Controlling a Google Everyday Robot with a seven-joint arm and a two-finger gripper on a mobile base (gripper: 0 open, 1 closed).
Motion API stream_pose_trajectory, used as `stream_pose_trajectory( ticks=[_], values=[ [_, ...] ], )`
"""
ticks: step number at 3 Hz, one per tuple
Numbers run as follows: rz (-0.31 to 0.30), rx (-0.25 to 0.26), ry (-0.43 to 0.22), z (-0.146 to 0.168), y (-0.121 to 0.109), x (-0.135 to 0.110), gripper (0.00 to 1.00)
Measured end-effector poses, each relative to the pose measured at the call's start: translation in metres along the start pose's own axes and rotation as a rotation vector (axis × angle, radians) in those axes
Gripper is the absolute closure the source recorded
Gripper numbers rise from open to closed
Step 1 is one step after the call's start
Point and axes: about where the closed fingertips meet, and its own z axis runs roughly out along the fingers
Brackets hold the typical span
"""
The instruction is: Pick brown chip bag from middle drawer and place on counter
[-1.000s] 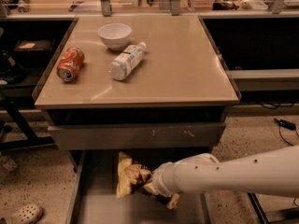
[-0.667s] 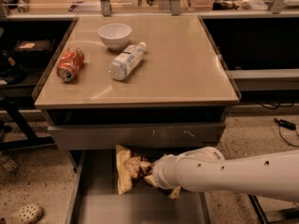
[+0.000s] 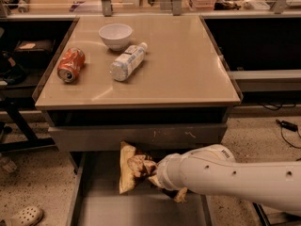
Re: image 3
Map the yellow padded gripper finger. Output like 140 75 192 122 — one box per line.
149 175 162 187

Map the brown sea salt chip bag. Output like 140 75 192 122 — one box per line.
118 140 189 204

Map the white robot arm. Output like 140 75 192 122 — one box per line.
156 144 301 216

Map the open middle drawer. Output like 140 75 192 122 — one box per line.
66 151 213 226

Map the grey top drawer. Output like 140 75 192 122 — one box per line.
49 123 227 152

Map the grey drawer cabinet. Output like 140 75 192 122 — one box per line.
32 14 244 226

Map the black metal floor bar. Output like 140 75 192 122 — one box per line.
252 202 301 226

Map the clear plastic water bottle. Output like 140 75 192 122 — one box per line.
110 42 148 82

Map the beige croc shoe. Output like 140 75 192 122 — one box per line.
0 206 43 226

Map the crushed orange soda can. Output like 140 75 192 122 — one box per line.
57 47 86 83

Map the black power adapter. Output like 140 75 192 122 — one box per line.
276 120 298 132

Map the white ceramic bowl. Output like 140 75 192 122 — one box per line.
99 24 133 51

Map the black box on shelf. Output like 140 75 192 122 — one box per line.
13 40 55 69

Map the black floor cable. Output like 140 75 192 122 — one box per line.
280 127 301 162

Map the black table leg frame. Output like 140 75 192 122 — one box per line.
0 92 55 153

